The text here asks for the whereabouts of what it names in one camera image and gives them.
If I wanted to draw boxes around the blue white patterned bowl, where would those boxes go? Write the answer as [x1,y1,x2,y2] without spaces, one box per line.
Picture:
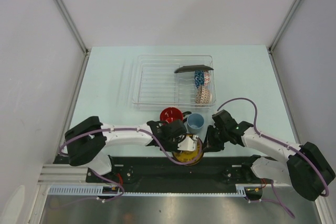
[194,70,211,89]

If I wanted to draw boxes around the yellow round patterned plate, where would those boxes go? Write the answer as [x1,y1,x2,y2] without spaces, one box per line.
[172,134,204,166]

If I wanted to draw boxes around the black floral square plate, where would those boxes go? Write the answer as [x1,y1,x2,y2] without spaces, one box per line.
[174,65,214,73]

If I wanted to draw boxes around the brown white patterned bowl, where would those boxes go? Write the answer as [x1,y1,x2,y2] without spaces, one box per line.
[195,86,212,104]

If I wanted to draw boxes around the aluminium frame rail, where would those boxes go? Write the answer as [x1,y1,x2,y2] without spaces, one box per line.
[36,163,90,185]

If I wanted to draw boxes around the clear plastic dish rack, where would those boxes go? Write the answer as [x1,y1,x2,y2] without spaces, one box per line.
[131,55,216,109]

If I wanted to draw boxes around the light blue cup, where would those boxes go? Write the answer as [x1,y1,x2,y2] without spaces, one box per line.
[186,113,205,134]

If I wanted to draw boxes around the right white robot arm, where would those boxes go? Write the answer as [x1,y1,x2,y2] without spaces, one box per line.
[204,110,335,201]

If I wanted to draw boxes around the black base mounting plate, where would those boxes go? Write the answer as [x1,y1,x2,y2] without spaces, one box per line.
[54,155,274,185]

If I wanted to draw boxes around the red black mug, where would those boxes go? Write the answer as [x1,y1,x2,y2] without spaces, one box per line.
[160,107,192,123]

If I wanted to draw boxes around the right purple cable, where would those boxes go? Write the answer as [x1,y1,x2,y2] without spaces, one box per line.
[216,98,330,219]

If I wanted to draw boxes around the slotted cable duct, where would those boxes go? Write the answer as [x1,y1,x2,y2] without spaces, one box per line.
[48,185,246,197]

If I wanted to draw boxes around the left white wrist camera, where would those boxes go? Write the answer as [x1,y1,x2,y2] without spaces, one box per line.
[177,134,198,152]

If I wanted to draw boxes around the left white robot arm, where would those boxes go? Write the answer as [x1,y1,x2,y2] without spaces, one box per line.
[59,116,196,182]

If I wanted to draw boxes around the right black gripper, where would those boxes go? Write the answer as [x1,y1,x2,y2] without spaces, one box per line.
[200,125,228,153]

